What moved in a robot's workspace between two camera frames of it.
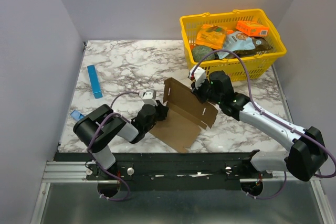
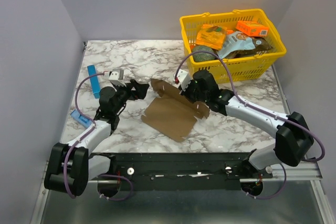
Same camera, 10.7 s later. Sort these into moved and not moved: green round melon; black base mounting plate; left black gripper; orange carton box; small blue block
Moved: left black gripper
Not moved: black base mounting plate; green round melon; orange carton box; small blue block
